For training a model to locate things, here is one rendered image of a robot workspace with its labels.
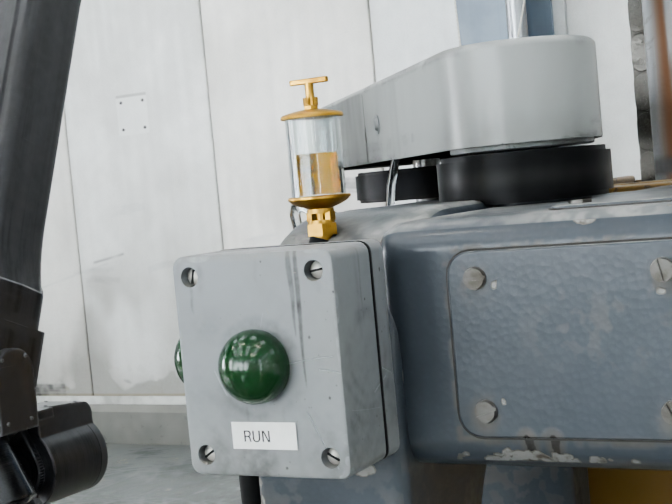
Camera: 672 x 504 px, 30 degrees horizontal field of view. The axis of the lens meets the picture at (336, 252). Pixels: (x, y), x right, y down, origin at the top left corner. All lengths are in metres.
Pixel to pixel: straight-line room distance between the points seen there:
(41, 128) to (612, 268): 0.52
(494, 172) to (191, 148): 6.27
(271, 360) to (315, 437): 0.04
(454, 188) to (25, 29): 0.40
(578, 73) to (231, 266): 0.22
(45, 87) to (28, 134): 0.04
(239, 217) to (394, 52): 1.25
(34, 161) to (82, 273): 6.49
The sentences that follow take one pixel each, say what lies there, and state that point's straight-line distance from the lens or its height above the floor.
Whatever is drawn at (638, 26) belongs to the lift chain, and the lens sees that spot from 1.05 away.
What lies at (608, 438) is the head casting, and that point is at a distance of 0.50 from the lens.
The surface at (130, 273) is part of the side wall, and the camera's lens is 7.17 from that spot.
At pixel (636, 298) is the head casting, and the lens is 0.49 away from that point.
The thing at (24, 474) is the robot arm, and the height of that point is 1.18.
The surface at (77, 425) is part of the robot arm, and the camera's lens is 0.94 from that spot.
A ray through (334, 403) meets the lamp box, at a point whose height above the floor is 1.27.
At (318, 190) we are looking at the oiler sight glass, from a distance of 0.56.
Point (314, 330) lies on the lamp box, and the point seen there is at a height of 1.30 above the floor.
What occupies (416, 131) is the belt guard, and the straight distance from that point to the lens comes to 0.70.
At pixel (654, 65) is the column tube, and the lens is 0.99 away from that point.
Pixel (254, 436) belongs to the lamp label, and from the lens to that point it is 0.51.
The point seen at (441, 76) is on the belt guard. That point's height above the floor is 1.40.
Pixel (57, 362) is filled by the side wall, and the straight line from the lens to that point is 7.60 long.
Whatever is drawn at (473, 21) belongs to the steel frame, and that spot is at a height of 2.01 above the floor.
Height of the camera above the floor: 1.35
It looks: 3 degrees down
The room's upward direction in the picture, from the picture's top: 5 degrees counter-clockwise
